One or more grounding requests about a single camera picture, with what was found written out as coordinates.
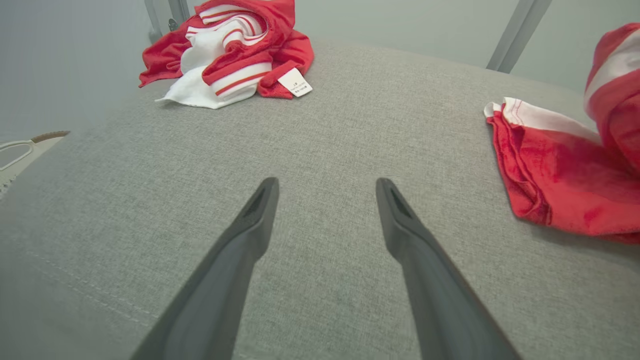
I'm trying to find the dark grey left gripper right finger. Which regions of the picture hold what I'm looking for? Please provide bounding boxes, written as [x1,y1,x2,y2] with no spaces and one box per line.
[375,177,521,360]

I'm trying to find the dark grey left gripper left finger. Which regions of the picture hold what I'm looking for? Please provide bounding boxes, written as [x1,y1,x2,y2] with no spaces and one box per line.
[130,176,280,360]

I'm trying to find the red white basketball jersey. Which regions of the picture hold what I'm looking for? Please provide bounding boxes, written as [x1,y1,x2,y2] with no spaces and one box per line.
[139,0,315,110]

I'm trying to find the red white basketball shorts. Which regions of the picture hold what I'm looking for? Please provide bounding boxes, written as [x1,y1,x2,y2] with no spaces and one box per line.
[483,22,640,246]

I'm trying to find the white object with brown rim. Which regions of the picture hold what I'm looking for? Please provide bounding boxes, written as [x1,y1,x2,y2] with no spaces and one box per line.
[0,131,71,198]

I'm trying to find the grey metal frame post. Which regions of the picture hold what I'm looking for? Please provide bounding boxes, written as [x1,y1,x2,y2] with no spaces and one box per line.
[144,0,192,43]
[486,0,553,74]

